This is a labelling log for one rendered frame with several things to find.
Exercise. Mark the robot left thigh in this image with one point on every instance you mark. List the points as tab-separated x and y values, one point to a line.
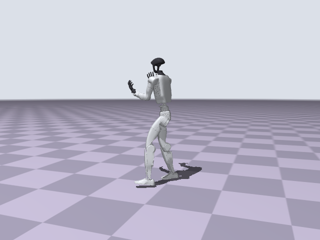
155	130

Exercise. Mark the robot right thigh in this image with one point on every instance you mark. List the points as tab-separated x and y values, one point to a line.
162	139

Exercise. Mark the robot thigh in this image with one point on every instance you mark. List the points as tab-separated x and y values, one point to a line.
162	139
155	130

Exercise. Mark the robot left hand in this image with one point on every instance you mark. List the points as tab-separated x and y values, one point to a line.
131	87

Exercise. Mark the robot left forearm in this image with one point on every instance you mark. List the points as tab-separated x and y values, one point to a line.
140	95

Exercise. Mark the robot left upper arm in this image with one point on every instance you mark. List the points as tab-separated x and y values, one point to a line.
152	81

